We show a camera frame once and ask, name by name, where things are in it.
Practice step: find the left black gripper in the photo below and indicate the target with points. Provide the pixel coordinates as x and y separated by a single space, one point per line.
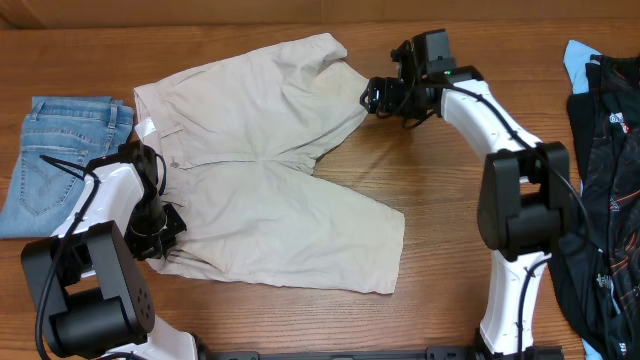
146 250

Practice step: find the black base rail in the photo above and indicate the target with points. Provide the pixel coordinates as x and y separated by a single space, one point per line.
340 355

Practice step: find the light blue garment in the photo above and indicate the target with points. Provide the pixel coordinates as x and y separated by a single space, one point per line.
577 55

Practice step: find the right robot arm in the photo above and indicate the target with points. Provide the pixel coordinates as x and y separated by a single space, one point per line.
524 205

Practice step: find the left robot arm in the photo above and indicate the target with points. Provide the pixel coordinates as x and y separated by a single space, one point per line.
91 299

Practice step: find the beige cotton shorts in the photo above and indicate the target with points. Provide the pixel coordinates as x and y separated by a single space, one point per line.
241 138

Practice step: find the black patterned garment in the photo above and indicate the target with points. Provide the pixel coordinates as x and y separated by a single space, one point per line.
596 279

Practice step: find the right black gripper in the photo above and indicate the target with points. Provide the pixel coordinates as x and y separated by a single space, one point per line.
389 108

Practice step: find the folded blue jeans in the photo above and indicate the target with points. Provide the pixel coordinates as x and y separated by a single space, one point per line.
72 129

